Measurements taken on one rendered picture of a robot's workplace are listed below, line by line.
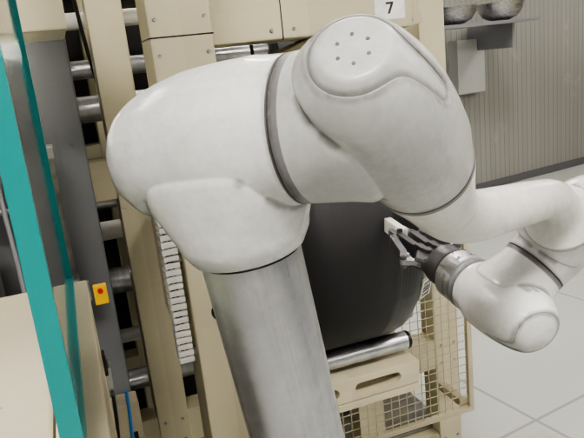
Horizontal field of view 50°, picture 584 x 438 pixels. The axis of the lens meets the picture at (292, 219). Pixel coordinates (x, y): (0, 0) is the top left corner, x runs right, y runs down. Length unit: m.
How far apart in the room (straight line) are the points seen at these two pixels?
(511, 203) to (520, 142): 6.61
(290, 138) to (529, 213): 0.40
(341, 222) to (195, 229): 0.73
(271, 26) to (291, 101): 1.18
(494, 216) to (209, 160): 0.35
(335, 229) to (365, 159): 0.78
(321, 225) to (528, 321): 0.48
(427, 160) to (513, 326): 0.49
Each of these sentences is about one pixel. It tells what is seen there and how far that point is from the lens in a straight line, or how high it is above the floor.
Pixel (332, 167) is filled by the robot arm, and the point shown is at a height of 1.51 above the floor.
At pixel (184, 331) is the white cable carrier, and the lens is 1.45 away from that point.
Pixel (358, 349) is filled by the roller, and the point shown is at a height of 0.92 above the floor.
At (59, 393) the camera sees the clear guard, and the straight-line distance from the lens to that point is 0.57.
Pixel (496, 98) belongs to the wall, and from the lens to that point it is 7.06.
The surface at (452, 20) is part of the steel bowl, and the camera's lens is 5.87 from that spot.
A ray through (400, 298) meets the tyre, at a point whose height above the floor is 1.07.
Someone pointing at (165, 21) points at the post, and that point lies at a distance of 1.33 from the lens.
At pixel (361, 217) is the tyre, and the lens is 1.28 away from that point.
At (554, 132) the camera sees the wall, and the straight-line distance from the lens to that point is 7.79.
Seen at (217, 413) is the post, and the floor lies 0.81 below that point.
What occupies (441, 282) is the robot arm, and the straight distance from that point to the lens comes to 1.07.
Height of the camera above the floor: 1.59
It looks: 14 degrees down
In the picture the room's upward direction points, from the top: 6 degrees counter-clockwise
